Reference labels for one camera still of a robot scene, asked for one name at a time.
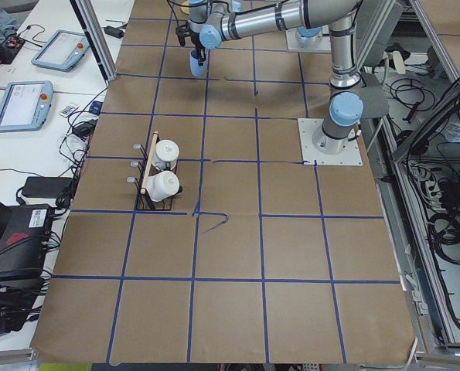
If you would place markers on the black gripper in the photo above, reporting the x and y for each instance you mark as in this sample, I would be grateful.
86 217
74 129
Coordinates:
195 41

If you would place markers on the blue cup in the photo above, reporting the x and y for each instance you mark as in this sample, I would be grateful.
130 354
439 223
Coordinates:
198 68

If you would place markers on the upper white mug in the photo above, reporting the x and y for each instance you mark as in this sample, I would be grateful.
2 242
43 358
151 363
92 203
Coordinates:
166 155

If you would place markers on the upper teach pendant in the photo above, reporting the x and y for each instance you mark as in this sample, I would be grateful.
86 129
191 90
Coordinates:
62 52

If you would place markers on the teach pendant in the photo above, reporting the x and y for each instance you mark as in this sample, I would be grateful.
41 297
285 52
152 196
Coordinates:
62 52
25 105

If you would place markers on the lower white smiley mug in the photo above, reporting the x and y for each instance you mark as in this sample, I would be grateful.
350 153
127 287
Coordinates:
162 186

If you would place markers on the small remote control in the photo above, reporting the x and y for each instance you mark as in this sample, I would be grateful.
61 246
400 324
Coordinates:
69 109

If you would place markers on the lower teach pendant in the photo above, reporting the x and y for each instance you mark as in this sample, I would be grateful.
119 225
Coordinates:
25 105

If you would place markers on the black power adapter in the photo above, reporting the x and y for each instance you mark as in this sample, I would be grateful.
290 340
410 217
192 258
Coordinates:
43 188

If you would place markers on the black computer box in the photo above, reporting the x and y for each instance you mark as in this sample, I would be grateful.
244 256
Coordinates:
24 232

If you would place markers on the aluminium frame post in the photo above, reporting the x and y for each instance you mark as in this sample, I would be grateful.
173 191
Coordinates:
90 25

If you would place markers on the black wire mug rack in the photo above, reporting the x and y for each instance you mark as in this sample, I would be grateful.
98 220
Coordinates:
145 170

